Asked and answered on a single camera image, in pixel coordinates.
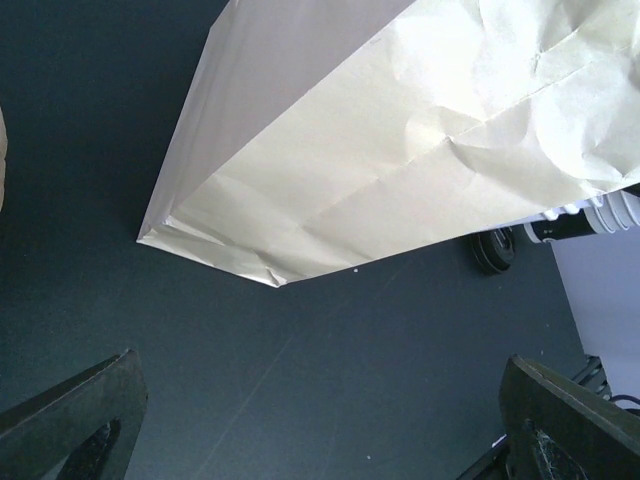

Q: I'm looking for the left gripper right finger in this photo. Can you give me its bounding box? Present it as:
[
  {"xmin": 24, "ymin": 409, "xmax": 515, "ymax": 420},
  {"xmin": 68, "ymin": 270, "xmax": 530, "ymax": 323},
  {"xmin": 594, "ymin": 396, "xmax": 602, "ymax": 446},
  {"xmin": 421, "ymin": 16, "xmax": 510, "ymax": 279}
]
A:
[{"xmin": 499, "ymin": 355, "xmax": 639, "ymax": 479}]

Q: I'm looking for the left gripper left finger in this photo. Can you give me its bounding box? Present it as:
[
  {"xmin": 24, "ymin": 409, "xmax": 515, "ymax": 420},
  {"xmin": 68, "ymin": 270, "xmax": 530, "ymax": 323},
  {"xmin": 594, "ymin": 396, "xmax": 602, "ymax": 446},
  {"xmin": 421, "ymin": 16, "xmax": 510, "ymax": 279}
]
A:
[{"xmin": 1, "ymin": 350, "xmax": 148, "ymax": 479}]

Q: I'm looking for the black lid right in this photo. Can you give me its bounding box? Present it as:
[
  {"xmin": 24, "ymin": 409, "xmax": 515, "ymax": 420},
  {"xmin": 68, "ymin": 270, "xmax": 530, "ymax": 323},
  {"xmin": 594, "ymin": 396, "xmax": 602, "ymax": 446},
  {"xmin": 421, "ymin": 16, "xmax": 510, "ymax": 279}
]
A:
[{"xmin": 471, "ymin": 227, "xmax": 516, "ymax": 275}]

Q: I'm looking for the kraft paper bag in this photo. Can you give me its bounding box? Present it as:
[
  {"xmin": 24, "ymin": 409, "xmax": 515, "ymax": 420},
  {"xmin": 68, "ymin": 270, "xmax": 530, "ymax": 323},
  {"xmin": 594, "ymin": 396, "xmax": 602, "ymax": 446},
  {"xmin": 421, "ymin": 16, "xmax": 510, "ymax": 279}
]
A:
[{"xmin": 138, "ymin": 1, "xmax": 639, "ymax": 287}]

